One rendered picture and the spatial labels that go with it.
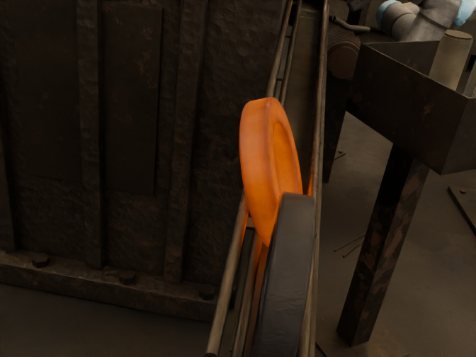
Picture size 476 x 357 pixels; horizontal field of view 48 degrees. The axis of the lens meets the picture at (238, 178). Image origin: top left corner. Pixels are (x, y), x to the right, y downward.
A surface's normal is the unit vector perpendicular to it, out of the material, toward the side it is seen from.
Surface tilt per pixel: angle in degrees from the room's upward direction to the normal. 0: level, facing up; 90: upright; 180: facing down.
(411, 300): 0
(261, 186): 71
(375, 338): 0
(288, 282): 45
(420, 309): 0
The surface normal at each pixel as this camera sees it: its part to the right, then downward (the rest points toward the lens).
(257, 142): -0.32, -0.32
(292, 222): 0.09, -0.73
